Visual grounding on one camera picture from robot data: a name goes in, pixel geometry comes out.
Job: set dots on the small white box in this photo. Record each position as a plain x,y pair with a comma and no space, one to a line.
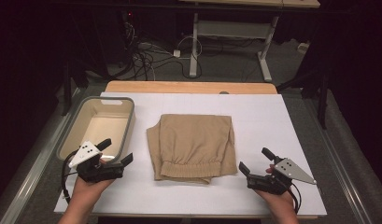
303,47

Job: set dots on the grey table grommet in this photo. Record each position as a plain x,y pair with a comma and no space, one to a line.
223,92

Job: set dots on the beige bin with grey rim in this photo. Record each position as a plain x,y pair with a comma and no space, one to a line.
104,124

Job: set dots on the wooden table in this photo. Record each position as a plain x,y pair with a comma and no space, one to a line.
185,87

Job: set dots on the white board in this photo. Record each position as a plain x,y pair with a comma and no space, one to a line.
266,124

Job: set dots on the white desk frame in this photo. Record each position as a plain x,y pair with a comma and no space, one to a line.
194,62

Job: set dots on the beige pants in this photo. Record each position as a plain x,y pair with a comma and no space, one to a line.
191,146

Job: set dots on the black stand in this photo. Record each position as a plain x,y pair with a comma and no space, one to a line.
323,102
66,90

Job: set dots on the person's left hand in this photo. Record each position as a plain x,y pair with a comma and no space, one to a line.
86,191

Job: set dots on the white power adapter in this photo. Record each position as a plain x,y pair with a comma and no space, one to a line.
176,53

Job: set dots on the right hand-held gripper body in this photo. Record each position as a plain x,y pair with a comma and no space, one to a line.
288,169

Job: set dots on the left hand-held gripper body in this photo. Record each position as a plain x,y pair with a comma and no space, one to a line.
86,154

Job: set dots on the metal floor rail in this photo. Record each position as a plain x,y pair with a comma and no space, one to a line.
39,161
344,177

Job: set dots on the person's right hand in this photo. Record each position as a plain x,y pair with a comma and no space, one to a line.
280,200

